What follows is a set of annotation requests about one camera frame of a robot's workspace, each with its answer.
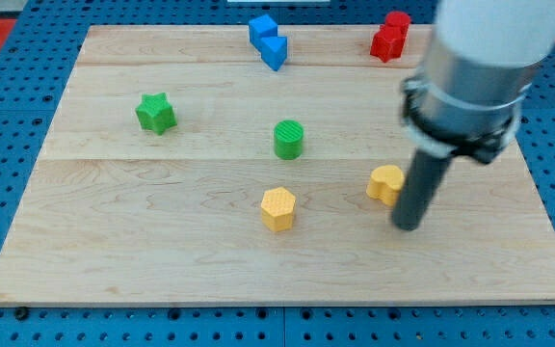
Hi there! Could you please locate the red star block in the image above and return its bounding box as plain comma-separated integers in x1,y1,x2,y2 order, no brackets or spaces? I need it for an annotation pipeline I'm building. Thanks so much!
370,24,407,63

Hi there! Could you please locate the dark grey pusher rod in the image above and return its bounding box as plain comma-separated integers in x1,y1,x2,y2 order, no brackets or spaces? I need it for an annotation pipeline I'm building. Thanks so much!
391,149,452,231

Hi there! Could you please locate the yellow heart block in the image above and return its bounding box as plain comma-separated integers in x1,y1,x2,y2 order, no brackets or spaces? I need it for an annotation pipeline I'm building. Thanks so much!
366,165,405,207

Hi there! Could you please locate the green star block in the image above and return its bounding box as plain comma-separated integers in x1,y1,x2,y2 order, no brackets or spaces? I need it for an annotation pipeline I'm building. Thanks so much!
135,93,177,135

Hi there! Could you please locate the yellow hexagon block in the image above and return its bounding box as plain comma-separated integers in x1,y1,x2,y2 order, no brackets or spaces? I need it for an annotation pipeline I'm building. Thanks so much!
260,187,296,232

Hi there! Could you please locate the green cylinder block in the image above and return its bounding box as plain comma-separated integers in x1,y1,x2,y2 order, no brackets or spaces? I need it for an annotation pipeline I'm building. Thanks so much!
274,120,304,160

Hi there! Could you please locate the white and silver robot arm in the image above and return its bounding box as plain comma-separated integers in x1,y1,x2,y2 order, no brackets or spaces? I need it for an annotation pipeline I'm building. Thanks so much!
402,0,555,164

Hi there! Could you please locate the red cylinder block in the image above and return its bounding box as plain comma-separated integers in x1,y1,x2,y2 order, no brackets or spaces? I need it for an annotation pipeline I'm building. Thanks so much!
384,11,411,37

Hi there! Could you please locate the blue cube block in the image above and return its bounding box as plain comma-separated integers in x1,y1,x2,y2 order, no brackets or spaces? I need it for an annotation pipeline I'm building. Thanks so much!
248,14,278,50

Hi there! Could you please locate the blue triangle block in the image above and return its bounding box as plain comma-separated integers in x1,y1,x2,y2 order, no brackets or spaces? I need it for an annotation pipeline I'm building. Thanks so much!
260,36,288,71

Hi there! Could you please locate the wooden board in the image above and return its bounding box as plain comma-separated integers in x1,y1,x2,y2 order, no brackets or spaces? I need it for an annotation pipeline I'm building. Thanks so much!
0,25,555,307

